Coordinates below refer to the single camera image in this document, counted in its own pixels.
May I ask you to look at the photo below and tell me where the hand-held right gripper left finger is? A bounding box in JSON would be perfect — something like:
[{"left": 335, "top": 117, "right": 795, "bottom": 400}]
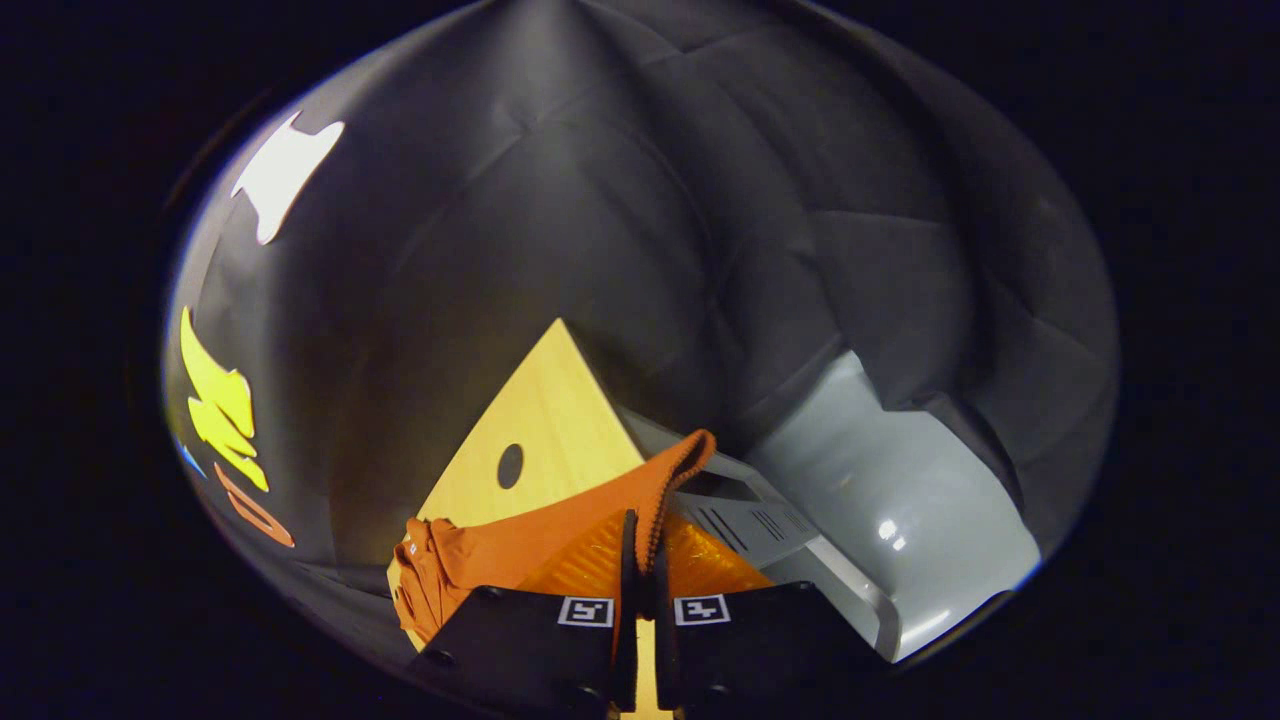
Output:
[{"left": 405, "top": 508, "right": 641, "bottom": 716}]

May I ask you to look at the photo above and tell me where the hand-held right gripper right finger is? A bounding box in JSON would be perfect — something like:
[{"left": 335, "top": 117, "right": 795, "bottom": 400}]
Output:
[{"left": 650, "top": 510, "right": 896, "bottom": 716}]

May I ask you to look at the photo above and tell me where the rust orange garment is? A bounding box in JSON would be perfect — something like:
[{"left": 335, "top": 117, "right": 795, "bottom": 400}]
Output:
[{"left": 390, "top": 428, "right": 719, "bottom": 646}]

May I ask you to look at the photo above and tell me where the black backdrop cloth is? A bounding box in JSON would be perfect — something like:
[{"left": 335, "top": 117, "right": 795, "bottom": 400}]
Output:
[{"left": 160, "top": 0, "right": 1121, "bottom": 641}]

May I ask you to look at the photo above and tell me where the grey metal table frame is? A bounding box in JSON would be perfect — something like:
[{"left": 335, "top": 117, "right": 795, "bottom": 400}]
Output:
[{"left": 615, "top": 405, "right": 903, "bottom": 663}]

